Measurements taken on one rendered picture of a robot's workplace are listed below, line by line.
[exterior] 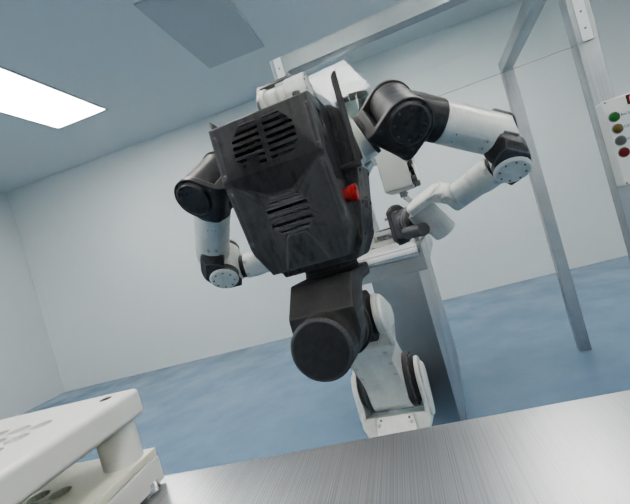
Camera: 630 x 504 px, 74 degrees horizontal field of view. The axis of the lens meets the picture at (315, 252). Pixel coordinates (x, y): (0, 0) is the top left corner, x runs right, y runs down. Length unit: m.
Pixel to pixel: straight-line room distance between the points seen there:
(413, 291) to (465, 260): 3.26
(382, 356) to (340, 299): 0.30
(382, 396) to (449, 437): 0.87
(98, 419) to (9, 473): 0.06
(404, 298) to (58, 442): 1.57
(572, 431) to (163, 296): 5.65
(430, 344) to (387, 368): 0.75
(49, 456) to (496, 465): 0.24
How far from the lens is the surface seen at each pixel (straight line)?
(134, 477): 0.34
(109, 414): 0.32
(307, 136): 0.73
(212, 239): 1.07
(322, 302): 0.77
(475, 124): 0.92
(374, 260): 1.63
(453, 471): 0.26
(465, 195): 1.08
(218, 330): 5.56
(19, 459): 0.28
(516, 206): 5.09
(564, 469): 0.25
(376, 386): 1.14
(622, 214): 1.64
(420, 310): 1.77
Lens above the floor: 0.98
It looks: 1 degrees down
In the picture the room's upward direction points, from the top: 16 degrees counter-clockwise
